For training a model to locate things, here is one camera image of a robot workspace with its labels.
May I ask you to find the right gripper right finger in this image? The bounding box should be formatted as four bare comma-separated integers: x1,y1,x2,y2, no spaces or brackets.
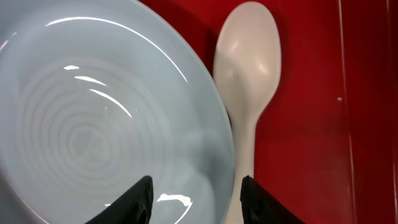
239,175,305,224

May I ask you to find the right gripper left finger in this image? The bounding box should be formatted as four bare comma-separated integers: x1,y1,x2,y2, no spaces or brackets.
86,175,154,224

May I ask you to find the large light blue plate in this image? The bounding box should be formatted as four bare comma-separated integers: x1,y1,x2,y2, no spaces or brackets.
1,0,234,224

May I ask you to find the white plastic spoon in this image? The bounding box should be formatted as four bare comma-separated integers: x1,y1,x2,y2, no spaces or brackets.
213,1,282,224

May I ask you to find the red serving tray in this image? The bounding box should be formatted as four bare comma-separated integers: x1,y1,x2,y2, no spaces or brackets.
138,0,398,224

